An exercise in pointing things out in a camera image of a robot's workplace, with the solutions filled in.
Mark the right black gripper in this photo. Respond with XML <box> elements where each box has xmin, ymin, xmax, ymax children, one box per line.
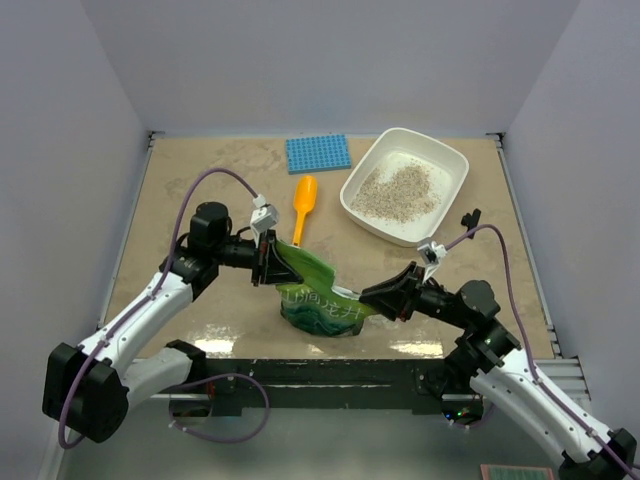
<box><xmin>359</xmin><ymin>261</ymin><xmax>470</xmax><ymax>329</ymax></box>

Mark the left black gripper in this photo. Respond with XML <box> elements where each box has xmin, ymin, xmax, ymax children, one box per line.
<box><xmin>213</xmin><ymin>228</ymin><xmax>303</xmax><ymax>286</ymax></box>

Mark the green litter bag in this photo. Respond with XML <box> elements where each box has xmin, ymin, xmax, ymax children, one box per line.
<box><xmin>276</xmin><ymin>241</ymin><xmax>377</xmax><ymax>337</ymax></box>

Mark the orange plastic scoop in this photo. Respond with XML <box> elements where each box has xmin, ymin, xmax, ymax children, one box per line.
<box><xmin>292</xmin><ymin>175</ymin><xmax>318</xmax><ymax>247</ymax></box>

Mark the white litter box tray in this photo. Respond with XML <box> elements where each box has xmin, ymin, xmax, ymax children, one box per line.
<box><xmin>339</xmin><ymin>127</ymin><xmax>470</xmax><ymax>247</ymax></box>

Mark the black bag clip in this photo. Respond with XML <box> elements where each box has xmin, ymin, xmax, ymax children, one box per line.
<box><xmin>461</xmin><ymin>208</ymin><xmax>482</xmax><ymax>233</ymax></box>

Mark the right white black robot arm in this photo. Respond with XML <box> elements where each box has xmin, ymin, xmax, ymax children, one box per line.
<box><xmin>359</xmin><ymin>263</ymin><xmax>638</xmax><ymax>479</ymax></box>

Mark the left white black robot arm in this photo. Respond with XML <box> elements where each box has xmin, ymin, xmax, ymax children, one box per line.
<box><xmin>42</xmin><ymin>198</ymin><xmax>302</xmax><ymax>449</ymax></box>

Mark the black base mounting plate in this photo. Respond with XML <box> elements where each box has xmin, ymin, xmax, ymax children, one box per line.
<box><xmin>147</xmin><ymin>357</ymin><xmax>501</xmax><ymax>419</ymax></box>

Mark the blue studded plate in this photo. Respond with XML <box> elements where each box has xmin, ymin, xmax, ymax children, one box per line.
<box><xmin>285</xmin><ymin>135</ymin><xmax>352</xmax><ymax>175</ymax></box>

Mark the pink green board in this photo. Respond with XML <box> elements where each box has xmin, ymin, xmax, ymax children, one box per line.
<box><xmin>480</xmin><ymin>464</ymin><xmax>554</xmax><ymax>480</ymax></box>

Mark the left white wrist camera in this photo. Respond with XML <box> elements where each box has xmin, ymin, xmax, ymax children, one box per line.
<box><xmin>249</xmin><ymin>194</ymin><xmax>279</xmax><ymax>246</ymax></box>

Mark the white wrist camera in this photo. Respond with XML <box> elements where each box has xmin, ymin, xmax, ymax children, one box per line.
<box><xmin>249</xmin><ymin>194</ymin><xmax>279</xmax><ymax>246</ymax></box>
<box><xmin>417</xmin><ymin>238</ymin><xmax>447</xmax><ymax>283</ymax></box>

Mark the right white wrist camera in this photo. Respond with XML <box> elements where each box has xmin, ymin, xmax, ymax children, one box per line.
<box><xmin>417</xmin><ymin>238</ymin><xmax>447</xmax><ymax>283</ymax></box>

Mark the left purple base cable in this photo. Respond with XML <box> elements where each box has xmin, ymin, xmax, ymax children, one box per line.
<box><xmin>168</xmin><ymin>372</ymin><xmax>271</xmax><ymax>443</ymax></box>

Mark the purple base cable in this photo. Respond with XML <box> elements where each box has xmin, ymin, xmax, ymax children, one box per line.
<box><xmin>168</xmin><ymin>372</ymin><xmax>271</xmax><ymax>443</ymax></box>
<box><xmin>449</xmin><ymin>404</ymin><xmax>496</xmax><ymax>431</ymax></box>

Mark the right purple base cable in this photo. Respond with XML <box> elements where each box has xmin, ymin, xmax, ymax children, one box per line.
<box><xmin>449</xmin><ymin>404</ymin><xmax>496</xmax><ymax>431</ymax></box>

